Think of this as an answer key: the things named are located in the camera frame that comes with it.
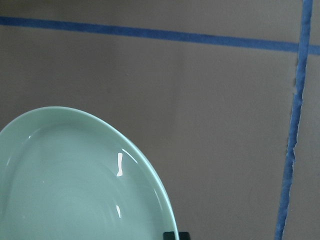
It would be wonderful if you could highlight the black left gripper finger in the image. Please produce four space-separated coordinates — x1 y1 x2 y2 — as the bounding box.
163 231 191 240

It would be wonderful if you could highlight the light green ceramic plate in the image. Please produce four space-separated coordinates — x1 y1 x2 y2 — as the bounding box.
0 106 179 240

